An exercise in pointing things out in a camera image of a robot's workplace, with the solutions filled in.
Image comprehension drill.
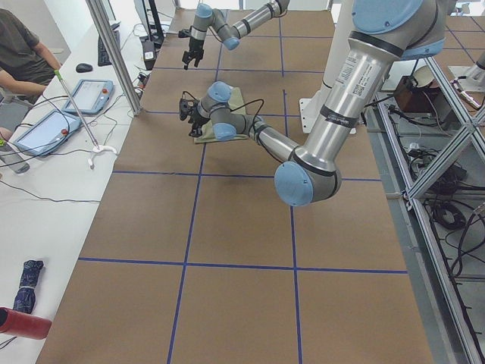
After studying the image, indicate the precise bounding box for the metal reacher stick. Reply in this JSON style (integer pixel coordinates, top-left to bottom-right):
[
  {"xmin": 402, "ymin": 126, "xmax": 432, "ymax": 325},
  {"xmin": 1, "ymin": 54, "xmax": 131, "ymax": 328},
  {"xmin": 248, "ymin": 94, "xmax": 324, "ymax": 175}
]
[{"xmin": 54, "ymin": 70, "xmax": 117, "ymax": 170}]

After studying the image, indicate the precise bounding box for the seated person in olive shirt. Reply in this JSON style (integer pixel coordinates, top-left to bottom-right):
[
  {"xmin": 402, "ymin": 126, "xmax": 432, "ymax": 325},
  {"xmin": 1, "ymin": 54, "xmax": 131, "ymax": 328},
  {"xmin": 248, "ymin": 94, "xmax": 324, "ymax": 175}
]
[{"xmin": 1, "ymin": 9, "xmax": 61, "ymax": 104}]

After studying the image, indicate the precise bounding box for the blue teach pendant far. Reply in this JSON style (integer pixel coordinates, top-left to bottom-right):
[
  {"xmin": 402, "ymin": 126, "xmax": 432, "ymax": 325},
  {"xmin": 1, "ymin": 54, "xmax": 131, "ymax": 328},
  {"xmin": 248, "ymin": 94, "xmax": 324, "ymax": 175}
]
[{"xmin": 73, "ymin": 79, "xmax": 114, "ymax": 116}]

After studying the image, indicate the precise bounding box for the black keyboard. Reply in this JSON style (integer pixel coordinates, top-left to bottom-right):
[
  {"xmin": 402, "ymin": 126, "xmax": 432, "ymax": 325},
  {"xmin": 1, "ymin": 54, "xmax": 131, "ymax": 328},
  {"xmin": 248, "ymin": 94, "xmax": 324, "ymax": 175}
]
[{"xmin": 97, "ymin": 29, "xmax": 121, "ymax": 67}]

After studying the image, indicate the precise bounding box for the black computer mouse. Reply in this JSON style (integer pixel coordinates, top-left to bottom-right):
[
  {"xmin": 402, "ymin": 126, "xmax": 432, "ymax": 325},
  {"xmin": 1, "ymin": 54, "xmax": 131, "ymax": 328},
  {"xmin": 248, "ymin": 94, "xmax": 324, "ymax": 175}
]
[{"xmin": 75, "ymin": 63, "xmax": 93, "ymax": 74}]

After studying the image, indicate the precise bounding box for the olive green long-sleeve shirt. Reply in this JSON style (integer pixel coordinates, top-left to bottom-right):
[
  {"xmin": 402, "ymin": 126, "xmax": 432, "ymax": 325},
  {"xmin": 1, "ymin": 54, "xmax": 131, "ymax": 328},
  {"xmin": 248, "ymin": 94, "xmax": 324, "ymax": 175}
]
[{"xmin": 193, "ymin": 86, "xmax": 244, "ymax": 144}]

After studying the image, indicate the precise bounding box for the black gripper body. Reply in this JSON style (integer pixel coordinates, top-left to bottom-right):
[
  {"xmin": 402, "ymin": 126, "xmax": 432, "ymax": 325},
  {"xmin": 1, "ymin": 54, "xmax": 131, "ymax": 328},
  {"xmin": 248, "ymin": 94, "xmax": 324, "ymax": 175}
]
[
  {"xmin": 179, "ymin": 98, "xmax": 208, "ymax": 131},
  {"xmin": 178, "ymin": 29, "xmax": 205, "ymax": 63}
]

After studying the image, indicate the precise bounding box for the aluminium frame rack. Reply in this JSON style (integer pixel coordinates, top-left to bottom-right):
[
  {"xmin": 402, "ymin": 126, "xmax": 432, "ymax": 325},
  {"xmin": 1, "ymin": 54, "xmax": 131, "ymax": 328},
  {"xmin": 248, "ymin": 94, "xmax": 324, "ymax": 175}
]
[{"xmin": 366, "ymin": 49, "xmax": 484, "ymax": 363}]

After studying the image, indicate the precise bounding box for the grey water bottle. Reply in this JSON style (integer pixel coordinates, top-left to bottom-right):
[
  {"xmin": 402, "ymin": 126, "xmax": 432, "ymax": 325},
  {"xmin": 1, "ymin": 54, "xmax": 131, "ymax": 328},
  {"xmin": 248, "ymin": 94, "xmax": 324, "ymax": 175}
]
[{"xmin": 1, "ymin": 140, "xmax": 30, "ymax": 174}]

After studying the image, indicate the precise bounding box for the blue teach pendant near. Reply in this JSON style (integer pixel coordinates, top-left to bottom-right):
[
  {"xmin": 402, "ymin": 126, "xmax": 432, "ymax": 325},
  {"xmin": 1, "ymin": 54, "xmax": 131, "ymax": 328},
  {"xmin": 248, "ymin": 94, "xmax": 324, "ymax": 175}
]
[{"xmin": 13, "ymin": 111, "xmax": 81, "ymax": 156}]

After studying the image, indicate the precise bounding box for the red cylindrical bottle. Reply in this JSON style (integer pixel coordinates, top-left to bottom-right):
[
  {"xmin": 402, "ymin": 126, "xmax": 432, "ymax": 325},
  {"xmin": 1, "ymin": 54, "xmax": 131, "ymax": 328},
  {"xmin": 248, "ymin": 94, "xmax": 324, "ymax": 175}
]
[{"xmin": 1, "ymin": 307, "xmax": 52, "ymax": 340}]

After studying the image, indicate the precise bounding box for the folded dark blue umbrella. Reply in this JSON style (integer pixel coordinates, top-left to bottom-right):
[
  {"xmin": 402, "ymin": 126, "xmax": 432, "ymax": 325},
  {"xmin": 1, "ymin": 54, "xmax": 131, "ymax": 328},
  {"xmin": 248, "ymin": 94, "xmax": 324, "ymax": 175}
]
[{"xmin": 13, "ymin": 260, "xmax": 44, "ymax": 314}]

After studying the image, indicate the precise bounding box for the blue teach pendant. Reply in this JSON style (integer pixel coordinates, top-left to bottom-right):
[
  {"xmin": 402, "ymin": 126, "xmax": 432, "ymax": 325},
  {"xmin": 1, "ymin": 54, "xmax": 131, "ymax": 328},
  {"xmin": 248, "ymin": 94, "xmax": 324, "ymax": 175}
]
[
  {"xmin": 73, "ymin": 79, "xmax": 114, "ymax": 116},
  {"xmin": 13, "ymin": 111, "xmax": 81, "ymax": 156}
]

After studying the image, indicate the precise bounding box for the black labelled box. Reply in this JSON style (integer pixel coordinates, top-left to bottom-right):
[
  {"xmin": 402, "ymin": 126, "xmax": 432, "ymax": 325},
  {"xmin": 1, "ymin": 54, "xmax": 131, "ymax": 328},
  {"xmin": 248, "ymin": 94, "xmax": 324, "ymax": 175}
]
[{"xmin": 142, "ymin": 39, "xmax": 157, "ymax": 71}]

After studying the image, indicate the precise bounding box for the aluminium frame post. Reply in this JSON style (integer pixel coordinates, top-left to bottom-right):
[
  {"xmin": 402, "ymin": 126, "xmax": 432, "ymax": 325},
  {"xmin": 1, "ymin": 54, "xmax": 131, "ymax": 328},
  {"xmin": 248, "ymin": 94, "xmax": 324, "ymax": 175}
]
[{"xmin": 86, "ymin": 0, "xmax": 142, "ymax": 116}]

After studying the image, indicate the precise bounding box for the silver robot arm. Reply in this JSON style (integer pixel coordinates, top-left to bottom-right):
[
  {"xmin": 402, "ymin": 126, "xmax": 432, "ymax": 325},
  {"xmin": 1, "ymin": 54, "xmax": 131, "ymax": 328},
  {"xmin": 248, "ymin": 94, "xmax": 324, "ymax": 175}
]
[
  {"xmin": 179, "ymin": 1, "xmax": 449, "ymax": 206},
  {"xmin": 182, "ymin": 0, "xmax": 289, "ymax": 70}
]

